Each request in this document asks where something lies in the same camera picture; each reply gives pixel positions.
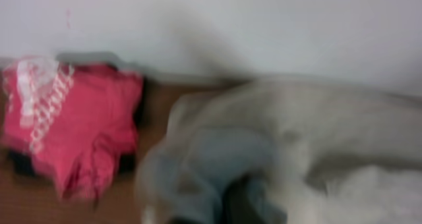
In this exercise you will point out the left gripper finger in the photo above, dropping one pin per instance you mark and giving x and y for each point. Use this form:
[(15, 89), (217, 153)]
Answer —
[(237, 207)]

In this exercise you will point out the beige t-shirt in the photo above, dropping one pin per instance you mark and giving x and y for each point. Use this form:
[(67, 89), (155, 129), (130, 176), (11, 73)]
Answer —
[(311, 151)]

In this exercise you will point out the red printed t-shirt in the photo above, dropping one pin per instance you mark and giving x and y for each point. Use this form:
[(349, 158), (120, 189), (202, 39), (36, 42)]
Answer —
[(72, 125)]

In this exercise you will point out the black folded garment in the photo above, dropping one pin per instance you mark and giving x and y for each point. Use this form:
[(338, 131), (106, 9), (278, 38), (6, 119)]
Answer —
[(23, 164)]

